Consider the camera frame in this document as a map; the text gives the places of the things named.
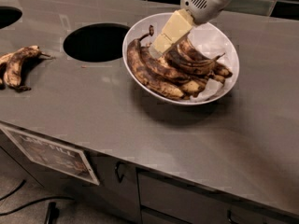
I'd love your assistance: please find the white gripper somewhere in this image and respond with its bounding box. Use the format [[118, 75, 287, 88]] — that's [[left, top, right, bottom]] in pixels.
[[149, 0, 231, 59]]

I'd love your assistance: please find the dark curved banana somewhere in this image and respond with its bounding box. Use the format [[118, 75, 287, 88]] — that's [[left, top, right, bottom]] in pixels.
[[165, 48, 222, 76]]

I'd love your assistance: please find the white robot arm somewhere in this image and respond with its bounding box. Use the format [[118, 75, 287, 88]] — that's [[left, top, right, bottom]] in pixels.
[[149, 0, 231, 59]]

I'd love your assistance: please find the dark banana at back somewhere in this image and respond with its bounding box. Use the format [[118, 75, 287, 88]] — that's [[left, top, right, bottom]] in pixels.
[[178, 38, 233, 77]]

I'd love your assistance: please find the white bowl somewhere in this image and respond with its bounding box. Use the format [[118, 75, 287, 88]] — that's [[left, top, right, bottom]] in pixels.
[[122, 12, 239, 105]]

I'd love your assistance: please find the small yellow banana middle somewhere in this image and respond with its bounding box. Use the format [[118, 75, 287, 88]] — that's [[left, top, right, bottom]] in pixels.
[[157, 56, 168, 65]]

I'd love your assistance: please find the long spotted banana front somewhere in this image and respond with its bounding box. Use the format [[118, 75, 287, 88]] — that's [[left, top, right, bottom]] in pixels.
[[127, 25, 185, 100]]

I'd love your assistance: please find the short yellow banana bottom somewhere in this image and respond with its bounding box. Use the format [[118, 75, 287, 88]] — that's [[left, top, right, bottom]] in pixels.
[[180, 78, 207, 97]]

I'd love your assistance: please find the spotted banana on counter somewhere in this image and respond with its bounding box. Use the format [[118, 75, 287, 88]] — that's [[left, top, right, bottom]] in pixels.
[[3, 45, 53, 91]]

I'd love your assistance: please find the framed landfill sign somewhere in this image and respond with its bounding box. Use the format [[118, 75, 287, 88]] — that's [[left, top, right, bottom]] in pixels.
[[1, 125, 100, 185]]

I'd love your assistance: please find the black stand on floor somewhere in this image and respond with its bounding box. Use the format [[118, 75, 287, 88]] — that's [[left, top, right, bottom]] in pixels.
[[44, 202, 59, 224]]

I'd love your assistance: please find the black cabinet door handle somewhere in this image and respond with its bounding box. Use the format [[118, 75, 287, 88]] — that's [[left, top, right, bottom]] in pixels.
[[114, 161, 124, 183]]

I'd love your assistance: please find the black drawer handle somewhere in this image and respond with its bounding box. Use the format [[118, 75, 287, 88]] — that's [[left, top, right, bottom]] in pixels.
[[227, 210, 239, 224]]

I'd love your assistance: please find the black cable on floor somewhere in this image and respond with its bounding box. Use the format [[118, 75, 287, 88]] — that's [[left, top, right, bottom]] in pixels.
[[0, 196, 74, 217]]

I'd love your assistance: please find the black cable upper floor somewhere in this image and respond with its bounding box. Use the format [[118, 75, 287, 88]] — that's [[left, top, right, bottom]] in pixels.
[[0, 179, 26, 202]]

